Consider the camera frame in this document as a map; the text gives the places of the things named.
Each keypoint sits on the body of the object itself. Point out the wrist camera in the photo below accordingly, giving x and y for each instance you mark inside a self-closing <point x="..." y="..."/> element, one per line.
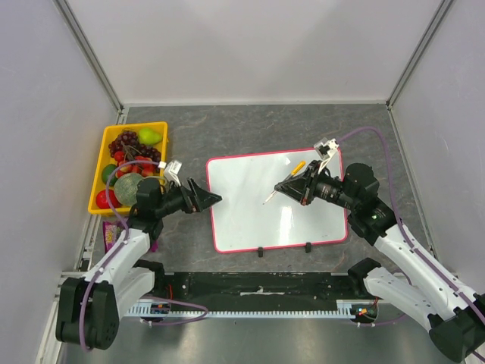
<point x="170" y="171"/>
<point x="326" y="149"/>

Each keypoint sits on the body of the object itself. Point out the purple grape bunch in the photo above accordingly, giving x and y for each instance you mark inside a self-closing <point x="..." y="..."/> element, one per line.
<point x="127" y="146"/>

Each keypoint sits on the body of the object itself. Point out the purple snack packet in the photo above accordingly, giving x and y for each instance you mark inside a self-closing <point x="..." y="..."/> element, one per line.
<point x="112" y="230"/>

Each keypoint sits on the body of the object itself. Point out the red apple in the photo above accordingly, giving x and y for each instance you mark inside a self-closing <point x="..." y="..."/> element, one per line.
<point x="107" y="199"/>

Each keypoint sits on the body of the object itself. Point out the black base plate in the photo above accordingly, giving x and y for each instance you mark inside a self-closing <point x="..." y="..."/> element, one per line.
<point x="259" y="291"/>

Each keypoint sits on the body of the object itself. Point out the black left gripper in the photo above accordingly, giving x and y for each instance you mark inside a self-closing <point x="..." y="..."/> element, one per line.
<point x="201" y="199"/>

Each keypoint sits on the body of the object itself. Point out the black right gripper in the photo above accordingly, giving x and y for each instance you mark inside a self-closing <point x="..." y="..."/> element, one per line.
<point x="308" y="185"/>

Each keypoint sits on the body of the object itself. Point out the pink framed whiteboard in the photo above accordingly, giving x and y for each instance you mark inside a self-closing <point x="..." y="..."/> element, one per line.
<point x="252" y="216"/>

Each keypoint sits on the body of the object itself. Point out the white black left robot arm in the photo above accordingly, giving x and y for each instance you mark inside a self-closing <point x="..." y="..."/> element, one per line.
<point x="91" y="306"/>

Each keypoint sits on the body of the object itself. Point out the yellow capped marker pen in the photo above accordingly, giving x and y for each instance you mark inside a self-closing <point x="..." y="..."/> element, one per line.
<point x="291" y="174"/>

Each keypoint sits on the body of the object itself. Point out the white slotted cable duct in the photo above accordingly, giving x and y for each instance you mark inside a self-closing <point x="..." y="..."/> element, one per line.
<point x="154" y="310"/>

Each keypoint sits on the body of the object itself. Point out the red cherry cluster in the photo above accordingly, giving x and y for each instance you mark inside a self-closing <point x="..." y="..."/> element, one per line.
<point x="142" y="166"/>

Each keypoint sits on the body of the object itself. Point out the green pear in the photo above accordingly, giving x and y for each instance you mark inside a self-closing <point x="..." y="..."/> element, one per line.
<point x="149" y="137"/>

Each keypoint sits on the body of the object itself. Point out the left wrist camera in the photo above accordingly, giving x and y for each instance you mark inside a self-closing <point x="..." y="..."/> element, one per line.
<point x="170" y="171"/>

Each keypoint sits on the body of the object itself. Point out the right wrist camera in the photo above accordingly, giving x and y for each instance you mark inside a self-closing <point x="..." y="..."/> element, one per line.
<point x="326" y="149"/>

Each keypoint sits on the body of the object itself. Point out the green netted melon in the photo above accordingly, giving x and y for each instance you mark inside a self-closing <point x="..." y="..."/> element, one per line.
<point x="126" y="187"/>

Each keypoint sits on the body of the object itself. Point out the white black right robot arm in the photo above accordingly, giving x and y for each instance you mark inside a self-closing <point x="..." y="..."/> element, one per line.
<point x="450" y="311"/>

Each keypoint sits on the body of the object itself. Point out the yellow plastic fruit basket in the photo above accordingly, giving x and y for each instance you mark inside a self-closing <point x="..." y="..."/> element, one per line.
<point x="104" y="159"/>

